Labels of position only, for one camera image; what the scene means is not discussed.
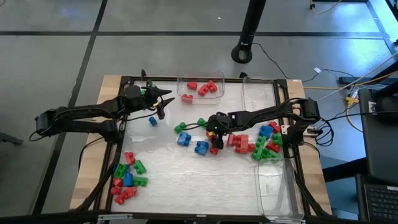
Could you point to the red plastic building block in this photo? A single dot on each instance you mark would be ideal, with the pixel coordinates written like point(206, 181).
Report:
point(210, 135)
point(230, 140)
point(117, 182)
point(273, 147)
point(214, 151)
point(275, 126)
point(129, 157)
point(203, 90)
point(187, 98)
point(116, 190)
point(212, 86)
point(242, 149)
point(242, 140)
point(126, 196)
point(192, 85)

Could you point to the black floor bracket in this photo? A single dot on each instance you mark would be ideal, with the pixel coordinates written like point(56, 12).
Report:
point(9, 138)

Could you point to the small blue single-stud block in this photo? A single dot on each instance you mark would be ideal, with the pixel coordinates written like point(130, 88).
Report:
point(152, 121)

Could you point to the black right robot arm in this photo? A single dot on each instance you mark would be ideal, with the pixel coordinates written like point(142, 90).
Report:
point(264, 116)

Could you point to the clear plastic bin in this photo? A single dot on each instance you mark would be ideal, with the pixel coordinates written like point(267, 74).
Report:
point(276, 186)
point(259, 96)
point(217, 96)

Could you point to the red single-stud building block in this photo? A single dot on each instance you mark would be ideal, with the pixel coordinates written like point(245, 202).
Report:
point(251, 147)

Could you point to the black laptop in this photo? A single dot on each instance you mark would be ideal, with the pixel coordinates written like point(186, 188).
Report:
point(382, 199)

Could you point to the black power strip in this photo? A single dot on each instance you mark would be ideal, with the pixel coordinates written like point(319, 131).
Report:
point(354, 80)

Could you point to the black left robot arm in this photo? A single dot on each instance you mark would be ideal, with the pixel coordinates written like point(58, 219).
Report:
point(77, 118)

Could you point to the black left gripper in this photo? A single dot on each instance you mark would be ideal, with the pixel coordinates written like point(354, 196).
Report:
point(136, 96)

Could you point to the white paper tag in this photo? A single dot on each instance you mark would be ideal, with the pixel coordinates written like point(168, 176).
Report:
point(317, 70)

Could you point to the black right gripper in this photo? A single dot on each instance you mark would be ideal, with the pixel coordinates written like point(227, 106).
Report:
point(222, 123)

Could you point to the glossy white table cover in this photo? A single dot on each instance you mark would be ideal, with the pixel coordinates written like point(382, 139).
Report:
point(186, 186)

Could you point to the yellow plug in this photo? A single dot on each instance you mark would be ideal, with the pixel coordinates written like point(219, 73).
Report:
point(351, 100)

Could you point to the black aluminium table frame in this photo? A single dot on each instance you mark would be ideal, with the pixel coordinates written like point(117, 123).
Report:
point(164, 78)

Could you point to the silver bracket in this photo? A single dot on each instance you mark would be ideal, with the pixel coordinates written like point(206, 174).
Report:
point(115, 216)

